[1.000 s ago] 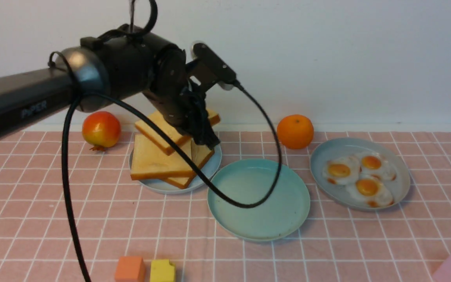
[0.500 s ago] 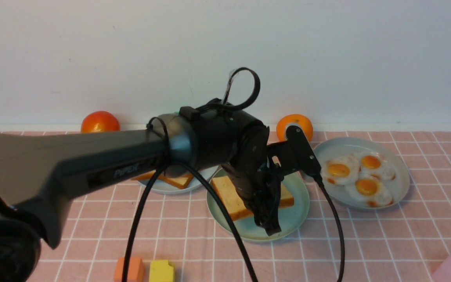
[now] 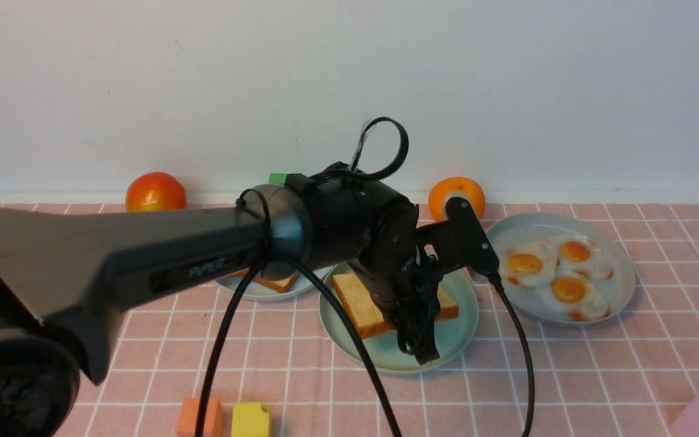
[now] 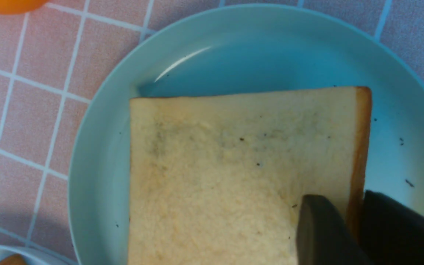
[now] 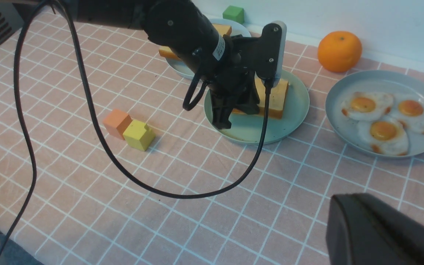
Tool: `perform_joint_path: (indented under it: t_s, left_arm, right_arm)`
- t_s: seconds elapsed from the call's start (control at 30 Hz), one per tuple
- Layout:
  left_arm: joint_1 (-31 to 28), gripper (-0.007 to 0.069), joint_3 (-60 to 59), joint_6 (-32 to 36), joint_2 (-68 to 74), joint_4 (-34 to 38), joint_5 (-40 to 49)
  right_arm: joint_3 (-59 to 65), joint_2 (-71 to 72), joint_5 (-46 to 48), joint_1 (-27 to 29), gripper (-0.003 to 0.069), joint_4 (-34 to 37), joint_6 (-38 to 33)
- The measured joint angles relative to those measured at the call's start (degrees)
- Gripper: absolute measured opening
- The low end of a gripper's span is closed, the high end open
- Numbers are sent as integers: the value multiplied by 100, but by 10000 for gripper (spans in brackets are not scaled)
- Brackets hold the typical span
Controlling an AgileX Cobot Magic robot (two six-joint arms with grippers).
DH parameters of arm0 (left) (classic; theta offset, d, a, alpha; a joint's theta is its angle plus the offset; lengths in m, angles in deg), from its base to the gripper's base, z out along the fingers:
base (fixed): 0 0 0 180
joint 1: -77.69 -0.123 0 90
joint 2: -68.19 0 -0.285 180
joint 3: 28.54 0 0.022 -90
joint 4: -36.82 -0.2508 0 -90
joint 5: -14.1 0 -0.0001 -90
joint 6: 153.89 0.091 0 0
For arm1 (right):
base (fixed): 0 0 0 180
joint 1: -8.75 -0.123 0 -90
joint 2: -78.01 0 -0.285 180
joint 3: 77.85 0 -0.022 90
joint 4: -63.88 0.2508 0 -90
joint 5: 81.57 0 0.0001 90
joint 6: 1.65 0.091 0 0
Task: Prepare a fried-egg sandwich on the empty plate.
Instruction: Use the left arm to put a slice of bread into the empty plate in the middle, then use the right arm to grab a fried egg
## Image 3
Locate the orange tangerine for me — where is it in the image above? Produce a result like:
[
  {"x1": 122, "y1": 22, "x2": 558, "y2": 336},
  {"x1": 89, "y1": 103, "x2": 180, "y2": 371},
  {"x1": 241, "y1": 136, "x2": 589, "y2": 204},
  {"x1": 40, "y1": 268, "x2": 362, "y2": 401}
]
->
[{"x1": 427, "y1": 177, "x2": 486, "y2": 222}]

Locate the teal centre plate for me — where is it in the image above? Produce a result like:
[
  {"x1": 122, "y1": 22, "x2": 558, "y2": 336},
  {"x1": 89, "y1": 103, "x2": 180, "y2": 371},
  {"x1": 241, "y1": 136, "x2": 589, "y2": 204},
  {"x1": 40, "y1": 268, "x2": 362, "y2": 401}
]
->
[{"x1": 319, "y1": 271, "x2": 479, "y2": 375}]

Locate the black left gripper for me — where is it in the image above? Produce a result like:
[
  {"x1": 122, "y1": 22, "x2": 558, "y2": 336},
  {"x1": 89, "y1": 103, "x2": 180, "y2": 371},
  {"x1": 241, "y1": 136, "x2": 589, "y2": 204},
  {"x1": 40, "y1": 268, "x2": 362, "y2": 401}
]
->
[{"x1": 349, "y1": 240, "x2": 443, "y2": 365}]

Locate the orange foam cube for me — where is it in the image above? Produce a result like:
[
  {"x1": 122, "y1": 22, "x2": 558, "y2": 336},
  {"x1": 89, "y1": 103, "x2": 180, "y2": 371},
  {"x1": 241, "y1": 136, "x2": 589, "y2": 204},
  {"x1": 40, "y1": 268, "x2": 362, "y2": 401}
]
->
[{"x1": 175, "y1": 396, "x2": 225, "y2": 436}]

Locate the fried egg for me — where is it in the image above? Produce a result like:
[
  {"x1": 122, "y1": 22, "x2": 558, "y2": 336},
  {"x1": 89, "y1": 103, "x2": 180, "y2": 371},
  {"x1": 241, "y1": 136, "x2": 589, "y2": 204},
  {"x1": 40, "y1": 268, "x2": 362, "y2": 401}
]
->
[
  {"x1": 499, "y1": 240, "x2": 559, "y2": 288},
  {"x1": 548, "y1": 234, "x2": 613, "y2": 280},
  {"x1": 533, "y1": 271, "x2": 610, "y2": 322}
]

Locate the toast slice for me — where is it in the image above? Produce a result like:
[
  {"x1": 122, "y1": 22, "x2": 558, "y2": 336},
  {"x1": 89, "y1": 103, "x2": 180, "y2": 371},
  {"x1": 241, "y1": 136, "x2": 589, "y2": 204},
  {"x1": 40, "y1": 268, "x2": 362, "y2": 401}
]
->
[
  {"x1": 332, "y1": 272, "x2": 459, "y2": 340},
  {"x1": 217, "y1": 270, "x2": 300, "y2": 296}
]

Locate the light blue bread plate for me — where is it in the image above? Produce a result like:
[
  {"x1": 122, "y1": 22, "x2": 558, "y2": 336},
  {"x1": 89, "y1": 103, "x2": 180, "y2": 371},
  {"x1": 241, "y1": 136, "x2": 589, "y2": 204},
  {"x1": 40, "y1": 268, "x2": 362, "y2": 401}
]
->
[{"x1": 215, "y1": 270, "x2": 314, "y2": 302}]

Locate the yellow foam block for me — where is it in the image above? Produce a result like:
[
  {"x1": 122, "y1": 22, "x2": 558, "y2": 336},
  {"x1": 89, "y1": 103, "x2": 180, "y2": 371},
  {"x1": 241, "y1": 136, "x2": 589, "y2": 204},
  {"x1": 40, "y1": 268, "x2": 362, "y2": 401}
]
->
[{"x1": 231, "y1": 403, "x2": 272, "y2": 437}]

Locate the green foam cube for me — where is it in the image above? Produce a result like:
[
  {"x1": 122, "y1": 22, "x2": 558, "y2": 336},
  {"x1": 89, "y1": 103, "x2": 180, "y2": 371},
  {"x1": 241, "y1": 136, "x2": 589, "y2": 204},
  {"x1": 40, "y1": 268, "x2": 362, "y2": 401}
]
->
[{"x1": 268, "y1": 172, "x2": 289, "y2": 185}]

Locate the grey blue egg plate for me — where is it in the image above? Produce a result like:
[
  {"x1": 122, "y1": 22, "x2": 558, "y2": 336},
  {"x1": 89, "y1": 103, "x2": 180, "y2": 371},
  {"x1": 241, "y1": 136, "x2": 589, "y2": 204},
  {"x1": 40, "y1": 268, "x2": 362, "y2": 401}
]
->
[{"x1": 487, "y1": 212, "x2": 636, "y2": 326}]

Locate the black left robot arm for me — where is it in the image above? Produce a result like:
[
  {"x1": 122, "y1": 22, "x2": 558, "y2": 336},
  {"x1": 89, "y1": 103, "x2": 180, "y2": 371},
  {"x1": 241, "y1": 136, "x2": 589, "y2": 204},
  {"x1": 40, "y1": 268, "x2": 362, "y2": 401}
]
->
[{"x1": 0, "y1": 163, "x2": 441, "y2": 436}]

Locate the red yellow pomegranate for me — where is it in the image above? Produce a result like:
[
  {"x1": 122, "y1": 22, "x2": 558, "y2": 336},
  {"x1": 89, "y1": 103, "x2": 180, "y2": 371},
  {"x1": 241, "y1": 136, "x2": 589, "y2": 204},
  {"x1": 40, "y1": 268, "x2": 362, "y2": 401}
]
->
[{"x1": 125, "y1": 172, "x2": 187, "y2": 211}]

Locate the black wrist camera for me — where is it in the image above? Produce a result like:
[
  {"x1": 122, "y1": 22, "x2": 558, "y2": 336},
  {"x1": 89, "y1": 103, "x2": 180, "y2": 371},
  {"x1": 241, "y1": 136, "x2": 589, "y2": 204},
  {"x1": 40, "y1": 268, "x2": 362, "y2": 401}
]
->
[{"x1": 415, "y1": 194, "x2": 499, "y2": 277}]

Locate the black camera cable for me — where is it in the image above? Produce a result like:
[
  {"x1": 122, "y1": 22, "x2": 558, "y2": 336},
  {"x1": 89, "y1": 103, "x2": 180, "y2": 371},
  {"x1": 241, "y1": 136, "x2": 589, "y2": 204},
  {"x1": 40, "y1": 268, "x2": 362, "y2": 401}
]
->
[{"x1": 195, "y1": 117, "x2": 536, "y2": 437}]

